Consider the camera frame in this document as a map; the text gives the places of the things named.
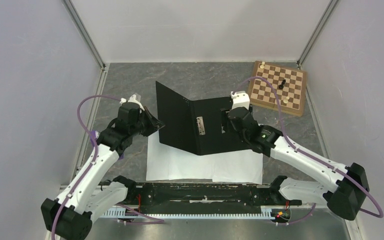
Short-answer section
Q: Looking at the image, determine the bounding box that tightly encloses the black chess piece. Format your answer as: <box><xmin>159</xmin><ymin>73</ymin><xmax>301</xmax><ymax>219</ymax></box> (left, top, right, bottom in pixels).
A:
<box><xmin>278</xmin><ymin>79</ymin><xmax>286</xmax><ymax>90</ymax></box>

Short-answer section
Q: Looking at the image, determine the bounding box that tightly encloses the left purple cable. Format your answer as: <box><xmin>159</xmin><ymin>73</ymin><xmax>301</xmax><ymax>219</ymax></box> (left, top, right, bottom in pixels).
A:
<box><xmin>50</xmin><ymin>95</ymin><xmax>165</xmax><ymax>240</ymax></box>

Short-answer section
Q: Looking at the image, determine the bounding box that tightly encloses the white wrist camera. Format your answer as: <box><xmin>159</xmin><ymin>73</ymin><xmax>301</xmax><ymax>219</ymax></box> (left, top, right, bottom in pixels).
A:
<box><xmin>230</xmin><ymin>91</ymin><xmax>250</xmax><ymax>110</ymax></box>
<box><xmin>119</xmin><ymin>93</ymin><xmax>145</xmax><ymax>111</ymax></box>

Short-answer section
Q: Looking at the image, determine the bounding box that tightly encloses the white chess piece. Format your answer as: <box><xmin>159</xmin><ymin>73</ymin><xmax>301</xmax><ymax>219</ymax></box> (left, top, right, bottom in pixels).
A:
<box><xmin>282</xmin><ymin>96</ymin><xmax>290</xmax><ymax>105</ymax></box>
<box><xmin>259</xmin><ymin>61</ymin><xmax>265</xmax><ymax>69</ymax></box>

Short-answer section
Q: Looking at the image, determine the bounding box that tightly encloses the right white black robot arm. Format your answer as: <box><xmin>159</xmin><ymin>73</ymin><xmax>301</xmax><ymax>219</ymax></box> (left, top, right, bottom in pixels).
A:
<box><xmin>221</xmin><ymin>107</ymin><xmax>370</xmax><ymax>221</ymax></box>

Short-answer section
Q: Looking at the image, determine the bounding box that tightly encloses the black blue file folder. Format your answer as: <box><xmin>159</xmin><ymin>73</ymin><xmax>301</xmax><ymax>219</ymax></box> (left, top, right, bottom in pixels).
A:
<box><xmin>155</xmin><ymin>81</ymin><xmax>249</xmax><ymax>156</ymax></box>

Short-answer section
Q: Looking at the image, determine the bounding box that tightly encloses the white slotted cable duct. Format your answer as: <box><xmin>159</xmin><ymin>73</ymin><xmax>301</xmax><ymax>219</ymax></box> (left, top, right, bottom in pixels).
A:
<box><xmin>100</xmin><ymin>206</ymin><xmax>275</xmax><ymax>220</ymax></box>

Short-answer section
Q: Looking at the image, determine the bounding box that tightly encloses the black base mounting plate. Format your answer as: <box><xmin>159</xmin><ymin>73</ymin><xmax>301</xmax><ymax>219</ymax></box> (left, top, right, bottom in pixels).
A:
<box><xmin>121</xmin><ymin>182</ymin><xmax>303</xmax><ymax>215</ymax></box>

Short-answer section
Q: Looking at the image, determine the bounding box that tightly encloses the wooden chessboard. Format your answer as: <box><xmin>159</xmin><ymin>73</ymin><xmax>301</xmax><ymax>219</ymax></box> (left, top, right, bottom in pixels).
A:
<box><xmin>247</xmin><ymin>61</ymin><xmax>307</xmax><ymax>117</ymax></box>

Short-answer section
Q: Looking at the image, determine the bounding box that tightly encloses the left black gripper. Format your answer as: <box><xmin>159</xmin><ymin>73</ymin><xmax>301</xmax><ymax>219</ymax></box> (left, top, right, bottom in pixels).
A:
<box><xmin>130</xmin><ymin>106</ymin><xmax>165</xmax><ymax>137</ymax></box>

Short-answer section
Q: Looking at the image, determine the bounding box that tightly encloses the purple stapler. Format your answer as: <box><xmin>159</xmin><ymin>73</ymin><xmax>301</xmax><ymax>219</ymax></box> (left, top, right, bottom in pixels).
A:
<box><xmin>89</xmin><ymin>130</ymin><xmax>124</xmax><ymax>161</ymax></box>

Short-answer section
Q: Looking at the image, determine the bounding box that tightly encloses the white chess piece top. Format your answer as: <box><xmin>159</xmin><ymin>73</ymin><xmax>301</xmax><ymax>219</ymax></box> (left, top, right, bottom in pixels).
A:
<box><xmin>259</xmin><ymin>61</ymin><xmax>265</xmax><ymax>69</ymax></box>

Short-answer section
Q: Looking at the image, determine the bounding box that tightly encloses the right white paper sheet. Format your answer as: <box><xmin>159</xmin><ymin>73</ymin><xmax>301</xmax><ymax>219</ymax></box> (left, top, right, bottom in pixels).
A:
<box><xmin>212</xmin><ymin>149</ymin><xmax>264</xmax><ymax>184</ymax></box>

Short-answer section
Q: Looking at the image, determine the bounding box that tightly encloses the white chess piece bottom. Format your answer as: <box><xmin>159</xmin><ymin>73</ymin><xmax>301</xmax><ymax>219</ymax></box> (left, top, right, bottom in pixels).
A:
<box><xmin>282</xmin><ymin>96</ymin><xmax>290</xmax><ymax>105</ymax></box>

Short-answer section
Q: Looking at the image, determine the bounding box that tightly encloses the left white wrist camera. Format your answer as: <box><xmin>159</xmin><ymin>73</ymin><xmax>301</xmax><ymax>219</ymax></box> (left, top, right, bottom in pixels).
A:
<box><xmin>119</xmin><ymin>93</ymin><xmax>145</xmax><ymax>111</ymax></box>

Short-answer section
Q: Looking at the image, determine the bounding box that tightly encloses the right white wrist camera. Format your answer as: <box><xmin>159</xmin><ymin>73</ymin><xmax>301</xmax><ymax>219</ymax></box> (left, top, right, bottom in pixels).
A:
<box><xmin>230</xmin><ymin>91</ymin><xmax>250</xmax><ymax>110</ymax></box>

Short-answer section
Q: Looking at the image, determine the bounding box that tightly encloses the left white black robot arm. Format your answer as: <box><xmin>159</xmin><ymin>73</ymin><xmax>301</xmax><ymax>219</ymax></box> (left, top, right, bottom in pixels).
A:
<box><xmin>40</xmin><ymin>101</ymin><xmax>164</xmax><ymax>240</ymax></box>

